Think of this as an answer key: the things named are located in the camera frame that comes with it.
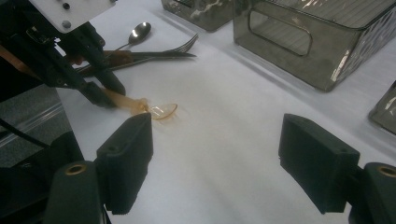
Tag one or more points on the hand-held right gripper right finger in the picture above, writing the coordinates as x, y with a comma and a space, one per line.
317, 161

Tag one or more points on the white table cover sheet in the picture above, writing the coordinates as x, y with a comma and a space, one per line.
218, 140

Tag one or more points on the amber plastic spoon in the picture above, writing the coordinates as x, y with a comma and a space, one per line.
130, 102

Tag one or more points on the metal spoon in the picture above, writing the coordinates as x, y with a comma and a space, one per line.
140, 32

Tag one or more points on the smoky transparent plastic bin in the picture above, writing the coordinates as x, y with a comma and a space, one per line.
202, 14
311, 37
386, 109

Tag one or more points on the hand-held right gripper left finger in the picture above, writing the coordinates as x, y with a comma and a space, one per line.
124, 161

